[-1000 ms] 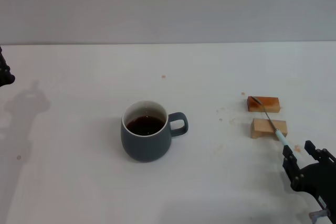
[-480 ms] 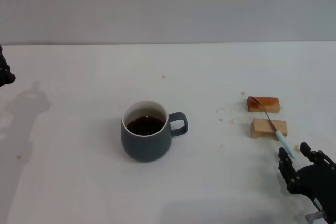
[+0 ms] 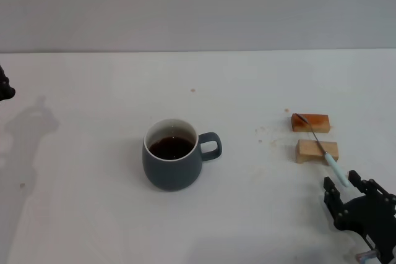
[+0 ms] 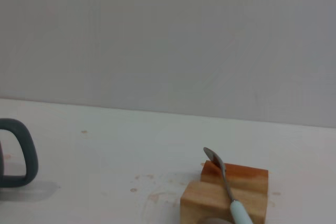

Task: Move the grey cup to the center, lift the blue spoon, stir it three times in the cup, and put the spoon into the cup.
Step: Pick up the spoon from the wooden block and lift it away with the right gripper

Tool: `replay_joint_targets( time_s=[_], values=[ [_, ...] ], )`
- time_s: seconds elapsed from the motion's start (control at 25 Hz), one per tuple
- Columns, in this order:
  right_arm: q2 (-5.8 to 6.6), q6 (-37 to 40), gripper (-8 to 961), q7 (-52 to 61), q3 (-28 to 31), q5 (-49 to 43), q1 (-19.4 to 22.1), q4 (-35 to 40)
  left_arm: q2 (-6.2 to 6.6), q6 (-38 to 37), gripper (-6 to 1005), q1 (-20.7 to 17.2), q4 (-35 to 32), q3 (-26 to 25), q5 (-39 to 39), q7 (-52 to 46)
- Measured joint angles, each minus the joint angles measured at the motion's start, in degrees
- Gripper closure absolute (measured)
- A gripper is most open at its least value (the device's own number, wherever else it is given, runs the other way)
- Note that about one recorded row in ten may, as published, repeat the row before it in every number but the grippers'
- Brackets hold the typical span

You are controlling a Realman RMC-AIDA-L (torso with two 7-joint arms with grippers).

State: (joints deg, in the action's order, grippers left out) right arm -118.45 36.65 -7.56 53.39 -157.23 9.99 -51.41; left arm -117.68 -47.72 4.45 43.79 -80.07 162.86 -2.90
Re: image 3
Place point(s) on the pale notched wooden block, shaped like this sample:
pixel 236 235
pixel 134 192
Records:
pixel 307 151

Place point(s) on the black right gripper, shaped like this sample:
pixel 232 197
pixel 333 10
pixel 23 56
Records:
pixel 374 223

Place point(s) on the grey ceramic coffee cup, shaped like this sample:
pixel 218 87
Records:
pixel 171 168

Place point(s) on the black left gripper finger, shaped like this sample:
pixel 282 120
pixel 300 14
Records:
pixel 4 89

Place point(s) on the orange stained wooden block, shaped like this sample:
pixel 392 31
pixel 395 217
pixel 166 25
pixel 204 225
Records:
pixel 320 123

